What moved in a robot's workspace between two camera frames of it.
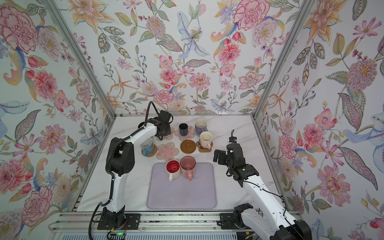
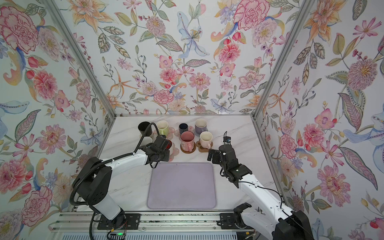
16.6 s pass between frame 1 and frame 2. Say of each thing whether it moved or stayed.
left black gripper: moved
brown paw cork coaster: stayed
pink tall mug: moved
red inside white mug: moved
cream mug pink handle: stayed
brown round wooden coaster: stayed
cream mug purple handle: stayed
